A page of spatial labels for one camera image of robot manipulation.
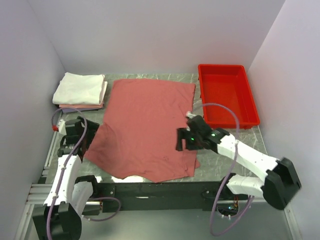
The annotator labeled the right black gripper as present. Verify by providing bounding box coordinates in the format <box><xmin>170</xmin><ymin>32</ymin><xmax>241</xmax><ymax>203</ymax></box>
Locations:
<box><xmin>175</xmin><ymin>127</ymin><xmax>205</xmax><ymax>151</ymax></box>

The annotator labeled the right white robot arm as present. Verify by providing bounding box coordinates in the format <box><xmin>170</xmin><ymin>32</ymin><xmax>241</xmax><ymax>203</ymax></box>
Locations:
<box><xmin>176</xmin><ymin>113</ymin><xmax>302</xmax><ymax>210</ymax></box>

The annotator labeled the white folded t shirt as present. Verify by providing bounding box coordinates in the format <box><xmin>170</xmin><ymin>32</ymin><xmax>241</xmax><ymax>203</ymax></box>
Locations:
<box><xmin>52</xmin><ymin>72</ymin><xmax>108</xmax><ymax>105</ymax></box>

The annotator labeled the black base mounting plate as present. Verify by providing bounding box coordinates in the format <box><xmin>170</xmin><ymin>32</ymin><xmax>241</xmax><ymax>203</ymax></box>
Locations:
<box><xmin>97</xmin><ymin>181</ymin><xmax>221</xmax><ymax>213</ymax></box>

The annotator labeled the red plastic bin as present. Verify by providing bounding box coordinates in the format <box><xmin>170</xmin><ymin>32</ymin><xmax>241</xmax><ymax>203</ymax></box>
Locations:
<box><xmin>198</xmin><ymin>64</ymin><xmax>260</xmax><ymax>129</ymax></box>

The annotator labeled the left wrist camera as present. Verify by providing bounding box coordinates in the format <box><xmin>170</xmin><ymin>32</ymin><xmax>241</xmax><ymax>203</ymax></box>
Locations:
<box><xmin>52</xmin><ymin>119</ymin><xmax>67</xmax><ymax>136</ymax></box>

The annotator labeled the aluminium frame rail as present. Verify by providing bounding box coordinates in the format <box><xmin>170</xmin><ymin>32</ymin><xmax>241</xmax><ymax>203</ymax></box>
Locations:
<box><xmin>14</xmin><ymin>181</ymin><xmax>305</xmax><ymax>240</ymax></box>

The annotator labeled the pink red t shirt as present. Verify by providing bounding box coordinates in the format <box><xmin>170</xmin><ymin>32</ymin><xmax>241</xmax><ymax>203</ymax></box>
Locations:
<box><xmin>85</xmin><ymin>79</ymin><xmax>200</xmax><ymax>183</ymax></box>

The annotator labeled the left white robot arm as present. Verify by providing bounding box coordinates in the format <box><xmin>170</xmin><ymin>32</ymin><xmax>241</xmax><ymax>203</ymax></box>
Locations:
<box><xmin>32</xmin><ymin>116</ymin><xmax>100</xmax><ymax>240</ymax></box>

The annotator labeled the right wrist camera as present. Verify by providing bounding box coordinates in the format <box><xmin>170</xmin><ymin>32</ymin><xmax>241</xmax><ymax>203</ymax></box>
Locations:
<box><xmin>185</xmin><ymin>111</ymin><xmax>197</xmax><ymax>120</ymax></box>

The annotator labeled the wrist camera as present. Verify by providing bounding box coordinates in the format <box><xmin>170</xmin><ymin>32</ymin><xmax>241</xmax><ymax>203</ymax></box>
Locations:
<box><xmin>52</xmin><ymin>119</ymin><xmax>67</xmax><ymax>136</ymax></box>
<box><xmin>185</xmin><ymin>111</ymin><xmax>197</xmax><ymax>120</ymax></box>

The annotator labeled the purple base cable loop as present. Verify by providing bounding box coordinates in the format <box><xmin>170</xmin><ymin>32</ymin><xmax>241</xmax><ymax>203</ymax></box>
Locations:
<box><xmin>81</xmin><ymin>198</ymin><xmax>123</xmax><ymax>222</ymax></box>

